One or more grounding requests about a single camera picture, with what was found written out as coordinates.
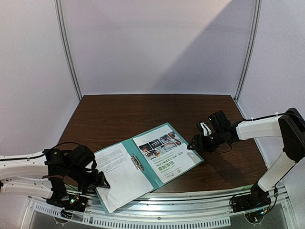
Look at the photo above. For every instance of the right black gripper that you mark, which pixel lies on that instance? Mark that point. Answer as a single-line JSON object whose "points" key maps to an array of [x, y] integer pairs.
{"points": [[203, 141]]}

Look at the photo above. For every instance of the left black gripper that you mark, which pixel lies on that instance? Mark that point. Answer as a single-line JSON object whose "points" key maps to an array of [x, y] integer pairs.
{"points": [[96, 181]]}

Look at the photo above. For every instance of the white text paper sheet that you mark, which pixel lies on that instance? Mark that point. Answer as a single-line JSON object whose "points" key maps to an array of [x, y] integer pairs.
{"points": [[126, 181]]}

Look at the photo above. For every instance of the colour printed brochure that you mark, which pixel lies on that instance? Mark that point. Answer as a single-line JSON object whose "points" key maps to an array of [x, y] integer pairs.
{"points": [[166, 152]]}

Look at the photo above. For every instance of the metal folder clip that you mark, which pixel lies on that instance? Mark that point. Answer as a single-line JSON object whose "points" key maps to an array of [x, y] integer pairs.
{"points": [[137, 163]]}

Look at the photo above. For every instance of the teal plastic folder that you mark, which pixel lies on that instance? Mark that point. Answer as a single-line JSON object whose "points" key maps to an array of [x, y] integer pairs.
{"points": [[142, 164]]}

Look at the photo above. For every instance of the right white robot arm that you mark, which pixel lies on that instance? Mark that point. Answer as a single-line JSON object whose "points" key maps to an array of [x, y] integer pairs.
{"points": [[281, 134]]}

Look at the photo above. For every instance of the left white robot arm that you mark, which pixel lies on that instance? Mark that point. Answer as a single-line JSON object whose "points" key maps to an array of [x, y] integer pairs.
{"points": [[41, 174]]}

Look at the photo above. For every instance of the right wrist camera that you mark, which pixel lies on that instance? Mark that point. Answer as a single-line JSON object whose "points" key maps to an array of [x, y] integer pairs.
{"points": [[219, 121]]}

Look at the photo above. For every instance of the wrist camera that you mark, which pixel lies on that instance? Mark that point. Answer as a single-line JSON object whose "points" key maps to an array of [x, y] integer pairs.
{"points": [[219, 121], [82, 156]]}

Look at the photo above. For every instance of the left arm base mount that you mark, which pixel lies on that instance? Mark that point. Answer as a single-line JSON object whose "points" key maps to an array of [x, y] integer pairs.
{"points": [[72, 202]]}

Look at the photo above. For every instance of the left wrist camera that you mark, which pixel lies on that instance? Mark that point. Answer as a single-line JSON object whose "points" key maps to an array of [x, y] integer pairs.
{"points": [[82, 156]]}

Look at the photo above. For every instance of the perforated metal cable tray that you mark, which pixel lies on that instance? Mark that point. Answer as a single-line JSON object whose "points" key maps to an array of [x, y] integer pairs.
{"points": [[45, 217]]}

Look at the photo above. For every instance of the aluminium front rail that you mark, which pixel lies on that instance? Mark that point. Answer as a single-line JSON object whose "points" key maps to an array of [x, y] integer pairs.
{"points": [[205, 202]]}

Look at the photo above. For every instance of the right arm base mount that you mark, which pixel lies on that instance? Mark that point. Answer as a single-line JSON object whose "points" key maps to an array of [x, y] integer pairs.
{"points": [[256, 199]]}

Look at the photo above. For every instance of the right aluminium corner post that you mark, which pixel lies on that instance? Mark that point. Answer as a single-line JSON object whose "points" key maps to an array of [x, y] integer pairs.
{"points": [[249, 50]]}

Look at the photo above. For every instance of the aluminium corner post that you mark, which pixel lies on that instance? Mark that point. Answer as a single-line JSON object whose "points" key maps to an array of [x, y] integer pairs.
{"points": [[66, 48], [249, 50]]}

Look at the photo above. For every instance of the left aluminium corner post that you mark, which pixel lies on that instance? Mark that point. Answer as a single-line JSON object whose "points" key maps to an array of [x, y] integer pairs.
{"points": [[66, 48]]}

